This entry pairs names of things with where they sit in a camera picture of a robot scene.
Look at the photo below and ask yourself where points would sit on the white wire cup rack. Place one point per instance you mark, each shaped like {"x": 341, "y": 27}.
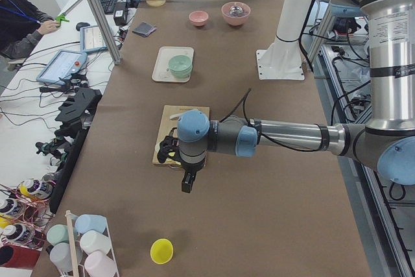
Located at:
{"x": 78, "y": 256}

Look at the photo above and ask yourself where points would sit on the large pink ice bowl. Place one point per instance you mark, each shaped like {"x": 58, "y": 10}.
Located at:
{"x": 235, "y": 21}

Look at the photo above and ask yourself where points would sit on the pink cup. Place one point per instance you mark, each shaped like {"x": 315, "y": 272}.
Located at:
{"x": 98, "y": 264}

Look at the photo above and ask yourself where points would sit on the seated person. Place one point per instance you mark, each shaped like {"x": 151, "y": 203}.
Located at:
{"x": 23, "y": 25}

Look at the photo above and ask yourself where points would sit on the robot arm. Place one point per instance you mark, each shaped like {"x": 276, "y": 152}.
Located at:
{"x": 385, "y": 143}

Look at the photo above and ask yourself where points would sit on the blue teach pendant tablet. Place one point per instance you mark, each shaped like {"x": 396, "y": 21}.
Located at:
{"x": 62, "y": 66}

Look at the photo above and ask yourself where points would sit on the copper wire bottle rack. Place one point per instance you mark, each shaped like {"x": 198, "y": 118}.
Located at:
{"x": 41, "y": 216}

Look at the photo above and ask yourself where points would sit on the green bowl stack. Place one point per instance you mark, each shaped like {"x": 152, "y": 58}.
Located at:
{"x": 180, "y": 66}

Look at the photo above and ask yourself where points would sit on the mint green cup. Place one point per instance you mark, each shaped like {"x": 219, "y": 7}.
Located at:
{"x": 57, "y": 234}

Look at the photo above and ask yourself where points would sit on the grey cup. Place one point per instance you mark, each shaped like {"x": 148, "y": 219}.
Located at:
{"x": 60, "y": 256}

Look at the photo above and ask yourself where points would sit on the yellow plastic cup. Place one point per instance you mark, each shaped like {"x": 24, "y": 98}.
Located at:
{"x": 161, "y": 251}

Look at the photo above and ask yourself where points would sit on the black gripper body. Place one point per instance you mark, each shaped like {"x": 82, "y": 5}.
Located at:
{"x": 191, "y": 168}

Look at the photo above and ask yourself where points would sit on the white cup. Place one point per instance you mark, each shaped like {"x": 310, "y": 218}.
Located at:
{"x": 93, "y": 241}

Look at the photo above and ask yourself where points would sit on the wooden cutting board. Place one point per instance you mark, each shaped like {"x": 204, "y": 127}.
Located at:
{"x": 165, "y": 126}

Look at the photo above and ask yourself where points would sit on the white ceramic spoon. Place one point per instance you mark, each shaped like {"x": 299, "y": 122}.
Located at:
{"x": 176, "y": 116}

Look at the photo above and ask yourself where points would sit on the cream serving tray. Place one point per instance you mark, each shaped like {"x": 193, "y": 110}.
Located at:
{"x": 161, "y": 73}

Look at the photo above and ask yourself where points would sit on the oolong tea bottle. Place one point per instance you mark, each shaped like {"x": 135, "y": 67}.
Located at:
{"x": 37, "y": 189}
{"x": 15, "y": 209}
{"x": 19, "y": 234}

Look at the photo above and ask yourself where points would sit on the light blue cup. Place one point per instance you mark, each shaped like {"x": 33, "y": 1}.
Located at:
{"x": 87, "y": 222}

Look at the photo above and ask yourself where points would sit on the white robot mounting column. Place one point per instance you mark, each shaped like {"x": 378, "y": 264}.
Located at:
{"x": 282, "y": 60}

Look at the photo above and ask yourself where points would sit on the grey folded cloth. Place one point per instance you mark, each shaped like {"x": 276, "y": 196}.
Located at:
{"x": 144, "y": 29}

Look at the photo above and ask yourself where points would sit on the small pink bowl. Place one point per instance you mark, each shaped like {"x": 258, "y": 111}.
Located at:
{"x": 198, "y": 18}

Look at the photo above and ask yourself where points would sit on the aluminium frame post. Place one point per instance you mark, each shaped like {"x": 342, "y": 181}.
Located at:
{"x": 105, "y": 29}

